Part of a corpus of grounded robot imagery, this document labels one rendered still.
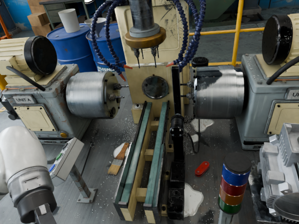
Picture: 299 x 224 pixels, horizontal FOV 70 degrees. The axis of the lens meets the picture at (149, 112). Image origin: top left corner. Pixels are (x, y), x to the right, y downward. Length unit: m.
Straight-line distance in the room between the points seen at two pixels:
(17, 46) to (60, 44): 1.79
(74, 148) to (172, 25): 0.74
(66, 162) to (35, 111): 0.45
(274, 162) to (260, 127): 0.31
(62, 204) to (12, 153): 0.52
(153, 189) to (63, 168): 0.33
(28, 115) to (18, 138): 0.63
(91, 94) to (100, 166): 0.36
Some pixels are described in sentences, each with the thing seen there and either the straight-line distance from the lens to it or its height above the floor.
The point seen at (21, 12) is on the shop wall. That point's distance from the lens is 7.90.
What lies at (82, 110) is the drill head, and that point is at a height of 1.04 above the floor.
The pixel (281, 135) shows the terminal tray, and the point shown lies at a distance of 0.78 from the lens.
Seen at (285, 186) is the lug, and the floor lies 1.09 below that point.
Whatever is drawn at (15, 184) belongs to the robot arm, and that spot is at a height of 1.26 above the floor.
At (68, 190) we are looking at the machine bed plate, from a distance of 1.10.
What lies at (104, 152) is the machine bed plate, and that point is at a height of 0.80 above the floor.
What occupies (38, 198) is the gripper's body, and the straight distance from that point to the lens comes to 0.55.
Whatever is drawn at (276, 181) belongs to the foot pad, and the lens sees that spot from 0.72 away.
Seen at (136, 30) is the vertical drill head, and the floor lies 1.36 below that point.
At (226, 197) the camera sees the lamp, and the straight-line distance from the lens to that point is 0.61.
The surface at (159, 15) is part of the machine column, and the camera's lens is 1.14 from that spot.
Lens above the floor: 1.63
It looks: 38 degrees down
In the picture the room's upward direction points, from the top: 10 degrees counter-clockwise
